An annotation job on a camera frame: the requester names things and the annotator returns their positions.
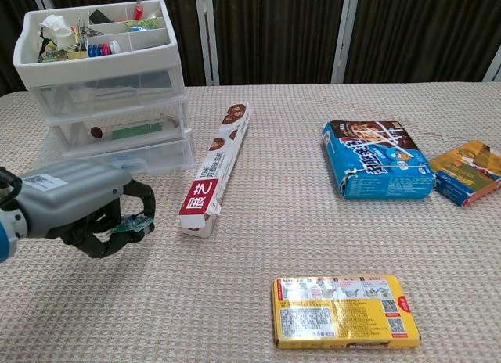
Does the left black grey robot hand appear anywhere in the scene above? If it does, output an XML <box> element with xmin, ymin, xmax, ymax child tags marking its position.
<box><xmin>16</xmin><ymin>159</ymin><xmax>157</xmax><ymax>260</ymax></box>

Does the row of coloured magnets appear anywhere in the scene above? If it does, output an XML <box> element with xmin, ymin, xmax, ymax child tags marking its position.
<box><xmin>88</xmin><ymin>43</ymin><xmax>113</xmax><ymax>58</ymax></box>

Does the long green strip board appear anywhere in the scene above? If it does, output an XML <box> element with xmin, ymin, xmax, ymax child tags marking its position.
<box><xmin>111</xmin><ymin>122</ymin><xmax>164</xmax><ymax>142</ymax></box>

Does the white plastic drawer unit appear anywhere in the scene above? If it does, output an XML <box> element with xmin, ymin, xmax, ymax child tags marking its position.
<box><xmin>13</xmin><ymin>0</ymin><xmax>196</xmax><ymax>177</ymax></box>

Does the beige woven tablecloth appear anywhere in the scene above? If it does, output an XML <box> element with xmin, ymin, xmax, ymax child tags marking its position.
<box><xmin>0</xmin><ymin>81</ymin><xmax>501</xmax><ymax>363</ymax></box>

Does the small black item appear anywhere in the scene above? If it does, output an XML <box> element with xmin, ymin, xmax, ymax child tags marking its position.
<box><xmin>88</xmin><ymin>9</ymin><xmax>114</xmax><ymax>24</ymax></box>

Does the metal key chain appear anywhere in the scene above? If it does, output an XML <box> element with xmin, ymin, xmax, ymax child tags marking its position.
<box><xmin>72</xmin><ymin>17</ymin><xmax>95</xmax><ymax>51</ymax></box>

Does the small orange blue box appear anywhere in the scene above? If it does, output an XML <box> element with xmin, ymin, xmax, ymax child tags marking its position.
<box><xmin>429</xmin><ymin>139</ymin><xmax>501</xmax><ymax>208</ymax></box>

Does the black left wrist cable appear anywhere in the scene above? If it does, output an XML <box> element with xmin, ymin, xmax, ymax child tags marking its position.
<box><xmin>0</xmin><ymin>166</ymin><xmax>23</xmax><ymax>214</ymax></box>

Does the blue cookie box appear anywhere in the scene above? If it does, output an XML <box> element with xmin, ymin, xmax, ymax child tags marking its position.
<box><xmin>321</xmin><ymin>119</ymin><xmax>436</xmax><ymax>201</ymax></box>

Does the long white baking paper box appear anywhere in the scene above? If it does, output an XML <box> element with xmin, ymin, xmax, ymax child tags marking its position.
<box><xmin>178</xmin><ymin>101</ymin><xmax>251</xmax><ymax>239</ymax></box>

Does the clear plastic drawer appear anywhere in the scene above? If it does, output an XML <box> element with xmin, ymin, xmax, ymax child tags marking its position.
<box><xmin>27</xmin><ymin>67</ymin><xmax>185</xmax><ymax>120</ymax></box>
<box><xmin>41</xmin><ymin>102</ymin><xmax>196</xmax><ymax>176</ymax></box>
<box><xmin>62</xmin><ymin>149</ymin><xmax>196</xmax><ymax>177</ymax></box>

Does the green yellow packet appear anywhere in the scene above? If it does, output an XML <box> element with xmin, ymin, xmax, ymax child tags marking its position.
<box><xmin>124</xmin><ymin>17</ymin><xmax>168</xmax><ymax>32</ymax></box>

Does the small green circuit board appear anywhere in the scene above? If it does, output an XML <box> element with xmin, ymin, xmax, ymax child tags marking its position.
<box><xmin>109</xmin><ymin>216</ymin><xmax>154</xmax><ymax>235</ymax></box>

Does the flat yellow food box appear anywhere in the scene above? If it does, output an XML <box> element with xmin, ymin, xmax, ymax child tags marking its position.
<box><xmin>271</xmin><ymin>275</ymin><xmax>422</xmax><ymax>350</ymax></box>

